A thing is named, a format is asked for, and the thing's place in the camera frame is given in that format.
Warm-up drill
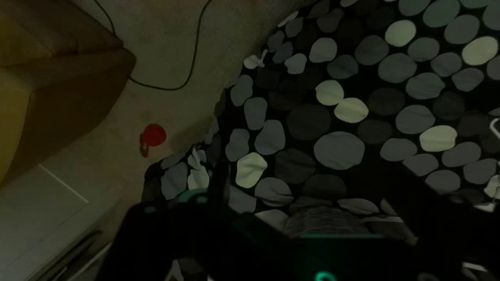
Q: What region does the thin black floor cable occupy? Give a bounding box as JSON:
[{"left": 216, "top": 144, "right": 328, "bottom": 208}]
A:
[{"left": 92, "top": 0, "right": 214, "bottom": 92}]

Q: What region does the black duvet with gray dots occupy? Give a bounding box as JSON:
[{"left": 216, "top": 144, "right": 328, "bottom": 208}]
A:
[{"left": 146, "top": 0, "right": 500, "bottom": 247}]

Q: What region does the small red object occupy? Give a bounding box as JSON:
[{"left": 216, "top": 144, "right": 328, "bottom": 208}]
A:
[{"left": 138, "top": 124, "right": 169, "bottom": 160}]

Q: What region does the brown cardboard box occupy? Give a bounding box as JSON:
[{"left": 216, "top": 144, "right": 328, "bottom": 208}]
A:
[{"left": 0, "top": 0, "right": 138, "bottom": 188}]

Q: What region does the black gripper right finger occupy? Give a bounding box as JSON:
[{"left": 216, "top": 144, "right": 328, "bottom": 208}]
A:
[{"left": 385, "top": 197, "right": 500, "bottom": 281}]

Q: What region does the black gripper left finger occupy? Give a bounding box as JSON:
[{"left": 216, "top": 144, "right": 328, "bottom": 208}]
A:
[{"left": 97, "top": 200, "right": 294, "bottom": 281}]

